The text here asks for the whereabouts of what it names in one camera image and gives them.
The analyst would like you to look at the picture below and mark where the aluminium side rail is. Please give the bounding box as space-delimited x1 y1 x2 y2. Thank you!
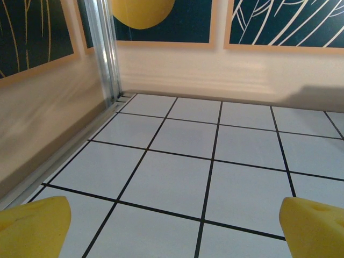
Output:
0 92 137 212

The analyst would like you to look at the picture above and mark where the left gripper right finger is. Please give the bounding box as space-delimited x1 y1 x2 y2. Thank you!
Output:
277 197 344 258

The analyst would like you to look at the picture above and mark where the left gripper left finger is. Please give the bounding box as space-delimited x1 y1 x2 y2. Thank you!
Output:
0 195 72 258

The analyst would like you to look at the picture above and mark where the aluminium corner post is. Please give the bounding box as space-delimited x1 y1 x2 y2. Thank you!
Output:
85 0 122 108

